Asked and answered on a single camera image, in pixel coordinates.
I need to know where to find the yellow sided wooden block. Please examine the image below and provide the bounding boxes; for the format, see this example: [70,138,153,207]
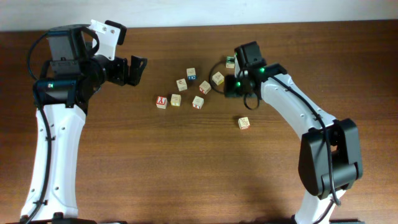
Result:
[211,72,224,86]

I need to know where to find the green Z wooden block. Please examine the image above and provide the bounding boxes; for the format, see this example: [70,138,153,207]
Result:
[225,56,235,69]

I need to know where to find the red X wooden block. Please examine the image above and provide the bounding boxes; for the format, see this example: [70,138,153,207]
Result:
[199,81,211,95]

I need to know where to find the red bottom wooden block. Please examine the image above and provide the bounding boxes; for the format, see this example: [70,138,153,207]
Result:
[192,96,204,110]

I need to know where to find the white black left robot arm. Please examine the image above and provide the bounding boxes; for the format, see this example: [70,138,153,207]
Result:
[20,21,147,223]

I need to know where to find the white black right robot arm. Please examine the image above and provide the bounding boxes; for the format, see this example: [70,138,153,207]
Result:
[223,42,363,223]

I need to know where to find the red Y wooden block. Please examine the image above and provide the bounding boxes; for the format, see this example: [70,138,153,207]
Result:
[155,96,168,109]

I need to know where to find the plain wooden picture block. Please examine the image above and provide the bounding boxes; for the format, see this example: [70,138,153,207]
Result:
[176,78,188,91]

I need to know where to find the yellow bottom wooden block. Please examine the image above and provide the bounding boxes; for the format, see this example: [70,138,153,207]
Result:
[170,94,182,106]

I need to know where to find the blue letter wooden block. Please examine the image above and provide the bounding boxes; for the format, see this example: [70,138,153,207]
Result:
[186,68,197,80]

